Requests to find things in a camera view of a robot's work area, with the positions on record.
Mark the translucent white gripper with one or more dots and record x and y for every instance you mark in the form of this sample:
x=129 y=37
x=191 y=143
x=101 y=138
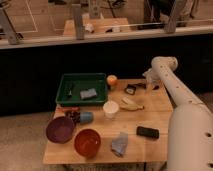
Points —
x=152 y=80

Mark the black dish brush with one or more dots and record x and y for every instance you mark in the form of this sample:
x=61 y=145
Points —
x=131 y=88

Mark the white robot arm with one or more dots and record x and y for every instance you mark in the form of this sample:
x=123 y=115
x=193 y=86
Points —
x=190 y=130

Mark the banana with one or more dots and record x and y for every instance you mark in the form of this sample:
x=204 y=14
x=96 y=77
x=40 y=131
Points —
x=130 y=105

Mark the orange fruit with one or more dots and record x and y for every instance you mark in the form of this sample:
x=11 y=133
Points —
x=112 y=80

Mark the white paper cup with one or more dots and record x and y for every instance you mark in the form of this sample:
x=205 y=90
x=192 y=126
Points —
x=110 y=109

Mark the black remote phone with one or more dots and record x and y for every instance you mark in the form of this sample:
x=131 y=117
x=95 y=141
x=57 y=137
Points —
x=147 y=132

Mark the grey sponge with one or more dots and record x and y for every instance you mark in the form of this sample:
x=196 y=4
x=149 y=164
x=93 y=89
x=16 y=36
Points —
x=88 y=94

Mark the background wooden table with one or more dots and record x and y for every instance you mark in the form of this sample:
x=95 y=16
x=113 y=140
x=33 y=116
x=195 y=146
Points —
x=100 y=26

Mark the blue crumpled cloth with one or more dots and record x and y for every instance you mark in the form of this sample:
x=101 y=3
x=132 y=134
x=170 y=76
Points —
x=119 y=144

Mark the blue cup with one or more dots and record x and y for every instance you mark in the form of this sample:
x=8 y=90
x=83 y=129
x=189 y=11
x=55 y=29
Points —
x=86 y=117

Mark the green plastic tray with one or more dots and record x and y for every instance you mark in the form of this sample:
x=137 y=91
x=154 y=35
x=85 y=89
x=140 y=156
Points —
x=82 y=81

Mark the dark small item in tray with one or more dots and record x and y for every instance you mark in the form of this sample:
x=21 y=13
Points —
x=70 y=89

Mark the red bowl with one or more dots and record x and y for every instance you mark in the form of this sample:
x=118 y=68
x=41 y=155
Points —
x=87 y=143

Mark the purple bowl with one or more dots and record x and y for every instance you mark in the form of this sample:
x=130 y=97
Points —
x=60 y=130

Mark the red handled tool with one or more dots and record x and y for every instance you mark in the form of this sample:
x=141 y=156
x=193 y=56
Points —
x=71 y=112

